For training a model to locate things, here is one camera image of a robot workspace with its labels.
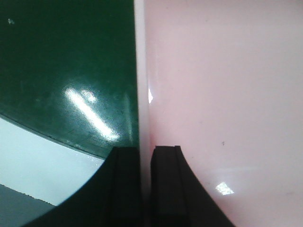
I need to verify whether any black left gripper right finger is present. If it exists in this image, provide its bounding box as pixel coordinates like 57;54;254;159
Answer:
151;146;234;227

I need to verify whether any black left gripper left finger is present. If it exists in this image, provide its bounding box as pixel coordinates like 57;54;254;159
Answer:
25;147;143;227

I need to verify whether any pink plastic bin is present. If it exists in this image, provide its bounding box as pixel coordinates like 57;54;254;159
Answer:
134;0;303;227

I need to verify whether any green circular conveyor belt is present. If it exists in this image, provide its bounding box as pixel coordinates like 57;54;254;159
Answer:
0;0;139;158

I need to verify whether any white outer conveyor guard rail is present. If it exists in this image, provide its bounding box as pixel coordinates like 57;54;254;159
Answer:
0;118;104;206

